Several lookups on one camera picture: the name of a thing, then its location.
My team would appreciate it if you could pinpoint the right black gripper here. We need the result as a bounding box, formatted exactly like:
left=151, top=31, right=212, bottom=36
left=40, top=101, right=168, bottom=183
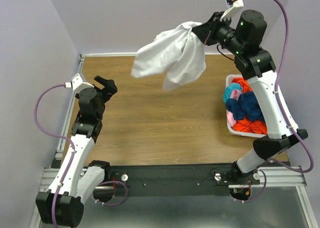
left=191, top=11, right=244, bottom=56

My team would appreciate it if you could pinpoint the white t shirt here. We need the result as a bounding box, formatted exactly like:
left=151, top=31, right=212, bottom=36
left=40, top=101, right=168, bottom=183
left=131, top=21, right=206, bottom=92

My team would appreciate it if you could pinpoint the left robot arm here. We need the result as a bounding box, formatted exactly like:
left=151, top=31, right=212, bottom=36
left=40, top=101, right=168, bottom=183
left=35, top=73, right=118, bottom=228

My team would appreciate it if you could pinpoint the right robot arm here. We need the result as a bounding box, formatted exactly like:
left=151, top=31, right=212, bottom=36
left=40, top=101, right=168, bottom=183
left=192, top=9, right=308, bottom=184

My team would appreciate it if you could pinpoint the white plastic laundry basket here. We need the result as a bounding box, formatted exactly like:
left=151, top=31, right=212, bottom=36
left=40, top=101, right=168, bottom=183
left=225, top=74, right=267, bottom=138

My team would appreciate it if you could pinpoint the teal t shirt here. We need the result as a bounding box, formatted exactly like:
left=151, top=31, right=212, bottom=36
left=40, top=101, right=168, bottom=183
left=222, top=82, right=243, bottom=103

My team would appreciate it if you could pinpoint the pink t shirt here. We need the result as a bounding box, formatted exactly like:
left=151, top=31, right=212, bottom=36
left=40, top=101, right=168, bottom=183
left=226, top=89, right=242, bottom=127

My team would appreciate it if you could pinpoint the navy blue t shirt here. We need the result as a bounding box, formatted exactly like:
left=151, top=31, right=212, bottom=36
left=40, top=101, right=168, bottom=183
left=225, top=91, right=265, bottom=123

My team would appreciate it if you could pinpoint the orange t shirt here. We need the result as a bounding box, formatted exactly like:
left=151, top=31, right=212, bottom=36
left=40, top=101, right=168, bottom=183
left=226, top=77, right=267, bottom=136

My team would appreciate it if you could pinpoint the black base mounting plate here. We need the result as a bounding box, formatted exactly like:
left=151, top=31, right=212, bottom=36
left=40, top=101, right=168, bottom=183
left=86, top=162, right=266, bottom=198

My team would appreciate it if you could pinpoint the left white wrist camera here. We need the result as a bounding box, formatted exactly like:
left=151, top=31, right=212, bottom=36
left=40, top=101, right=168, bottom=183
left=64, top=73, right=94, bottom=93

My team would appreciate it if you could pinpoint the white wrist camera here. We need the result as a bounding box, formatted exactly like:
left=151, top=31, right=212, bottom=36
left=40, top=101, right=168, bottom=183
left=64, top=73, right=94, bottom=93
left=220, top=0, right=244, bottom=22

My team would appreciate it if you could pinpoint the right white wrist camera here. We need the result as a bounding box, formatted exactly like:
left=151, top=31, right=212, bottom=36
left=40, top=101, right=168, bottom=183
left=220, top=0, right=244, bottom=22

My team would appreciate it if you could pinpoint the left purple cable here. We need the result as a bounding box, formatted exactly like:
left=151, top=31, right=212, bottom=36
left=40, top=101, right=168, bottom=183
left=34, top=84, right=76, bottom=225

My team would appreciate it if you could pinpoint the aluminium table frame rail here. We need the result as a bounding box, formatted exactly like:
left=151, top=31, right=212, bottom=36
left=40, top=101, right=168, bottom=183
left=29, top=53, right=85, bottom=228

